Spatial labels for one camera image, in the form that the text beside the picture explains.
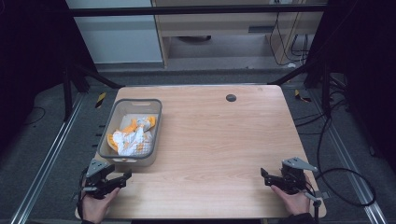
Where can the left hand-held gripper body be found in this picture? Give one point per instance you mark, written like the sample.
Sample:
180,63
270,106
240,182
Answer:
97,182

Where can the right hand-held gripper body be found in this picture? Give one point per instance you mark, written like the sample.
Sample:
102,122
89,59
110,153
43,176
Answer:
294,178

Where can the person's right hand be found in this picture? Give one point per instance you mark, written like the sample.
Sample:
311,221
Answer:
294,201

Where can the person's left hand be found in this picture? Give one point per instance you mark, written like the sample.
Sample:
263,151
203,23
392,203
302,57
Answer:
97,206

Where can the white and orange cloth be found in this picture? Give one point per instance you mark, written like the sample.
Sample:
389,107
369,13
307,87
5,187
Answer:
132,137

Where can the grey plastic basket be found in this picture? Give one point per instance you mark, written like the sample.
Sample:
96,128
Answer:
130,132

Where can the yellow and black tape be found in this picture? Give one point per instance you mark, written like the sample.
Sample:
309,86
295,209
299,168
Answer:
301,96
100,100

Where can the grey round table grommet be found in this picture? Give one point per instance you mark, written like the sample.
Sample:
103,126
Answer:
231,98

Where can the black metal stand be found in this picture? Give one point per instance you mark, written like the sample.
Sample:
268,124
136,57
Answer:
323,84
70,90

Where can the dark curtain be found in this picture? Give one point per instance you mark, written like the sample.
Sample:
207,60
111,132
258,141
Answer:
34,62
364,68

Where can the white cabinet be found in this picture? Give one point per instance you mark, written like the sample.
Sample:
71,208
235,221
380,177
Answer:
115,34

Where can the light wooden desk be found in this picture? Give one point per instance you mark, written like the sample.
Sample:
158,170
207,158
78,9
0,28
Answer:
218,29

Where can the black horizontal bar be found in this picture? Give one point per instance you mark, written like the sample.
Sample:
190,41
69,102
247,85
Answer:
193,10

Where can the aluminium floor rail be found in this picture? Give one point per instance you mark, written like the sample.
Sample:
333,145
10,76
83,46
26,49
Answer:
46,158
351,168

